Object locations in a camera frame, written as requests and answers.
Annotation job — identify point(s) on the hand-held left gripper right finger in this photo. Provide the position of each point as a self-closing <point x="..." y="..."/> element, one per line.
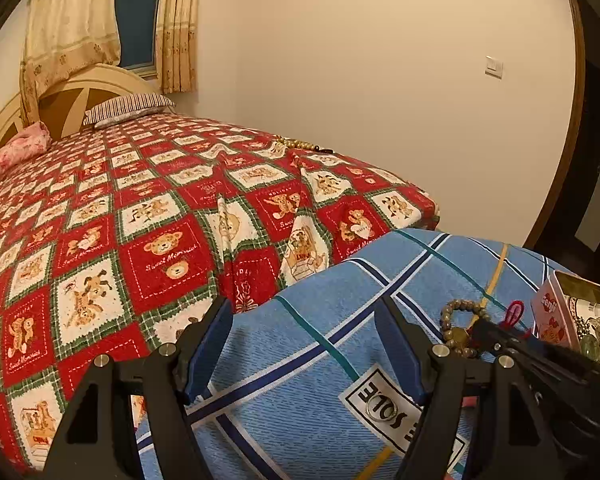
<point x="400" y="355"/>

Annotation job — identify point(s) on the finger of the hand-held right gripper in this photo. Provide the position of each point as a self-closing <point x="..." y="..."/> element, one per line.
<point x="530" y="347"/>

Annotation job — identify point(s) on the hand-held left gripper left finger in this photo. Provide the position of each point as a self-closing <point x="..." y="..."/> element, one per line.
<point x="207" y="355"/>

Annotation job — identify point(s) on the pink tin box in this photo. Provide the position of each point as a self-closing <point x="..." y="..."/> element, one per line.
<point x="550" y="310"/>

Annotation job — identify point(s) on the printed paper sheet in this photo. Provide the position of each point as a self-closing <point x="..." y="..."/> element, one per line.
<point x="582" y="307"/>

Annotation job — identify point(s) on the blue plaid cloth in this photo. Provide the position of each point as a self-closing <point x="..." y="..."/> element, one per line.
<point x="290" y="410"/>

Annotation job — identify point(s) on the red bear print blanket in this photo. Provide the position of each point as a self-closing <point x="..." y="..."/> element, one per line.
<point x="130" y="220"/>

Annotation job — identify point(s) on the striped pillow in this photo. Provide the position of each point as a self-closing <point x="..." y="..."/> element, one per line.
<point x="125" y="107"/>

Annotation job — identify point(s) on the pink floral pillow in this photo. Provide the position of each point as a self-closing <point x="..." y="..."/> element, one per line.
<point x="15" y="152"/>

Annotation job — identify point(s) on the cream wooden headboard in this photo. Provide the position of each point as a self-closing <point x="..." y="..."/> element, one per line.
<point x="65" y="92"/>

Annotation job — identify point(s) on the narrow beige curtain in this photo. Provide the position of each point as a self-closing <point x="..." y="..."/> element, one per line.
<point x="180" y="25"/>

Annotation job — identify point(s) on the window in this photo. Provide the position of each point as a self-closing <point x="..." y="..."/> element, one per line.
<point x="137" y="20"/>

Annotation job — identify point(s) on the wide beige curtain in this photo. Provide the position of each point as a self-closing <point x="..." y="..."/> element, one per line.
<point x="70" y="20"/>

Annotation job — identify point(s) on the wooden door frame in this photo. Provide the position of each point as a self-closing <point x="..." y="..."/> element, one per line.
<point x="567" y="110"/>

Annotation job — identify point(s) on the white light switch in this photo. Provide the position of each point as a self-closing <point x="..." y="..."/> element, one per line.
<point x="494" y="67"/>

